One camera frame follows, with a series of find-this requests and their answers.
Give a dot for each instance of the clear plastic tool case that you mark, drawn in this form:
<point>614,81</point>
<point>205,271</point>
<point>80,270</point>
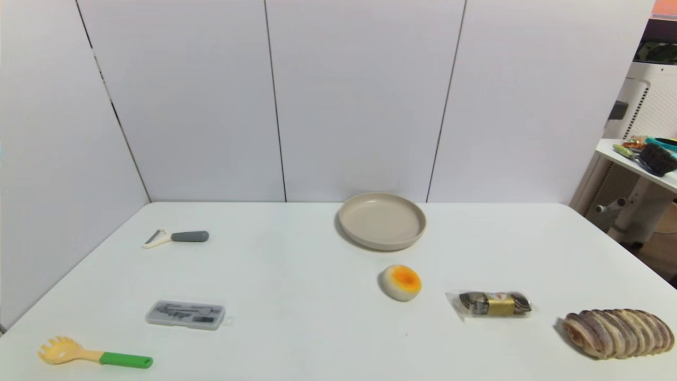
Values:
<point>186,315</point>

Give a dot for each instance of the beige round plate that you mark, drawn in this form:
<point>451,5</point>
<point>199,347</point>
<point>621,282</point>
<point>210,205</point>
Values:
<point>382,222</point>

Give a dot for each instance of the white bun orange centre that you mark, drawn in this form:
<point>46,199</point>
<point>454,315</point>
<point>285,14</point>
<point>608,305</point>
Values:
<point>401,283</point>

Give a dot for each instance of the wrapped dark snack gold band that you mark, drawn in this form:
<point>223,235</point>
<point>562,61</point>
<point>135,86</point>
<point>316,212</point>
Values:
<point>494,304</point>

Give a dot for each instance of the orange snack packet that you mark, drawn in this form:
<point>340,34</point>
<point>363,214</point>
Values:
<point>633,143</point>

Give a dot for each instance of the white side table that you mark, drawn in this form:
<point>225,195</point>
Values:
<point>642,198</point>

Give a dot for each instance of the striped brown bread loaf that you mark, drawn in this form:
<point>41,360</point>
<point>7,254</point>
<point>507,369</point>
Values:
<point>619,333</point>

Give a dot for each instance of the black brush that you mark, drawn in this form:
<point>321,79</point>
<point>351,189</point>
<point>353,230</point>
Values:
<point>657,159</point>

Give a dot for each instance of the teal container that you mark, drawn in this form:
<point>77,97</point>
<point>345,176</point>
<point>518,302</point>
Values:
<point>664,142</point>

